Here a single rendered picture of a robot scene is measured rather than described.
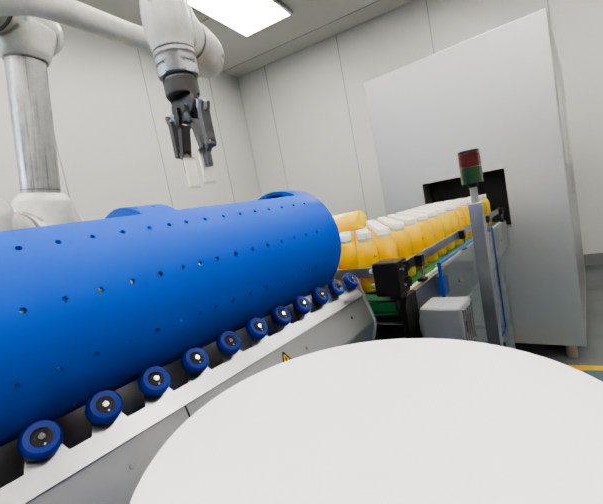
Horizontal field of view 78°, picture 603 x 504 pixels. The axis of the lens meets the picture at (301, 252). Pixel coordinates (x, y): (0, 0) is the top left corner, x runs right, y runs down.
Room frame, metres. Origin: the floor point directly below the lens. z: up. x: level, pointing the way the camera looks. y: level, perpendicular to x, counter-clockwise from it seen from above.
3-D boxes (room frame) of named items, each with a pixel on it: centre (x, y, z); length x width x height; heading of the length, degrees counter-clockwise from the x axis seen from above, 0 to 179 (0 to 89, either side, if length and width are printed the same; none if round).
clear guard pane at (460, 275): (1.41, -0.64, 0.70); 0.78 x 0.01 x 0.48; 142
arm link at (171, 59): (0.87, 0.19, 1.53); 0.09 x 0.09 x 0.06
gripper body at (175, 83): (0.87, 0.19, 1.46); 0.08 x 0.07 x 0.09; 52
